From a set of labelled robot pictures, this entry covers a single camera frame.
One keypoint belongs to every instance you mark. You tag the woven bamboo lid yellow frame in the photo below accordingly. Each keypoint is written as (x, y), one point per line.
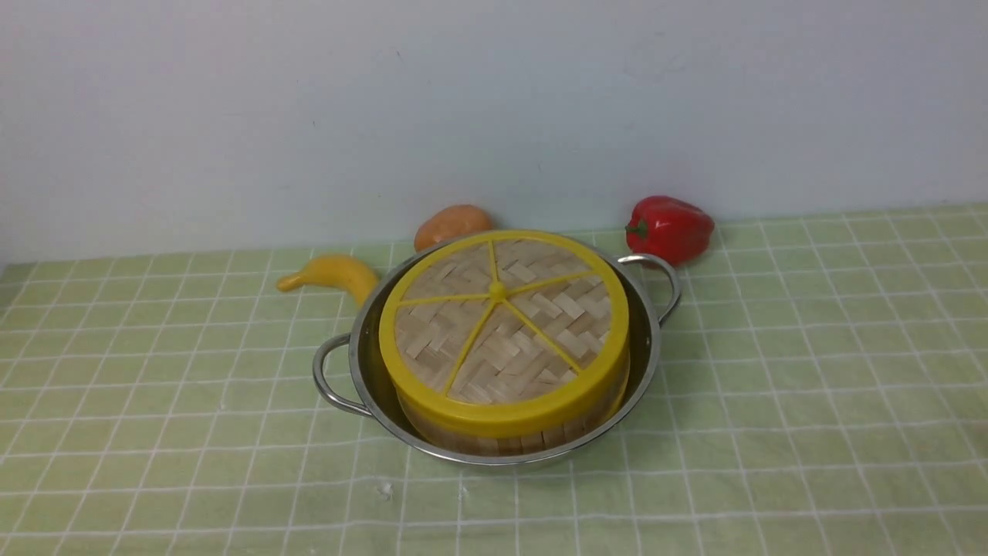
(503, 317)

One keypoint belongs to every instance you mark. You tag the bamboo steamer basket yellow rim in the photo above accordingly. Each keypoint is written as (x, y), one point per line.
(523, 428)

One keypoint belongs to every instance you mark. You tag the stainless steel pot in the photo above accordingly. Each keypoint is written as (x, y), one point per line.
(378, 399)

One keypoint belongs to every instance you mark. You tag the orange toy potato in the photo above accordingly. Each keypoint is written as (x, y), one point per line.
(451, 222)

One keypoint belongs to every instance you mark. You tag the yellow toy banana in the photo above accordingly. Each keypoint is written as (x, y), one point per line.
(340, 272)

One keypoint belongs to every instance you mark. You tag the red toy bell pepper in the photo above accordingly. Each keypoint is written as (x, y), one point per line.
(670, 229)

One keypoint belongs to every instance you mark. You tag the green checkered tablecloth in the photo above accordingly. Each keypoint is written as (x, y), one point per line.
(823, 392)

